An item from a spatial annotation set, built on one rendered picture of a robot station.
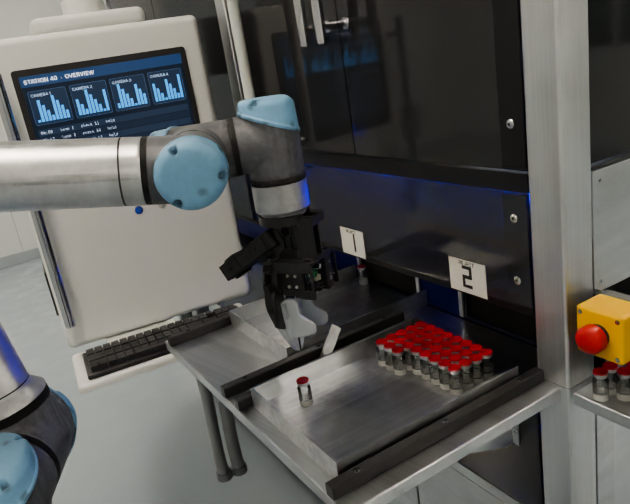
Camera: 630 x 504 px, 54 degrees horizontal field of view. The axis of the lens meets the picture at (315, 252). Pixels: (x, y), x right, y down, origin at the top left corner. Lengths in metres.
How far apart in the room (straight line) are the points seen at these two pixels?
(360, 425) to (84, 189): 0.53
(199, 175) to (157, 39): 1.00
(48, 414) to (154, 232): 0.78
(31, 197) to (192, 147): 0.18
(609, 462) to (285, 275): 0.65
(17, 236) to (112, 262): 4.60
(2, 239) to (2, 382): 5.30
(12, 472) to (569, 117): 0.82
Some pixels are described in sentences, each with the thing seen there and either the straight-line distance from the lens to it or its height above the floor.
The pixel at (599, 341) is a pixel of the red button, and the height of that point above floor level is 1.00.
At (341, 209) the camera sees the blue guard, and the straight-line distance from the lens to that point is 1.35.
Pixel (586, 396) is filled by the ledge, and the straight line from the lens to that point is 1.03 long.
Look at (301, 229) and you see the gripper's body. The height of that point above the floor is 1.20.
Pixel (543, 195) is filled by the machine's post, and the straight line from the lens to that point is 0.93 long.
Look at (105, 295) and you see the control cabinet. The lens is 1.67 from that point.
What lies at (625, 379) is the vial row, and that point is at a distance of 1.00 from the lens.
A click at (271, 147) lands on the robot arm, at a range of 0.80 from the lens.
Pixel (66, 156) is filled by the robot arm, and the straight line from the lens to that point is 0.70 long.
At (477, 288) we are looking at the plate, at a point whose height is 1.00.
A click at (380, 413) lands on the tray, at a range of 0.99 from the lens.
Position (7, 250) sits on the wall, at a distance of 6.24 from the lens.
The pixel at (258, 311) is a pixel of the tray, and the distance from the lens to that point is 1.41.
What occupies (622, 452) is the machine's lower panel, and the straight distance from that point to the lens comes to 1.23.
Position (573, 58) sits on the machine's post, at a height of 1.36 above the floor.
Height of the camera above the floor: 1.42
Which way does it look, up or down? 18 degrees down
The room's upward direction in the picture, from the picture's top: 9 degrees counter-clockwise
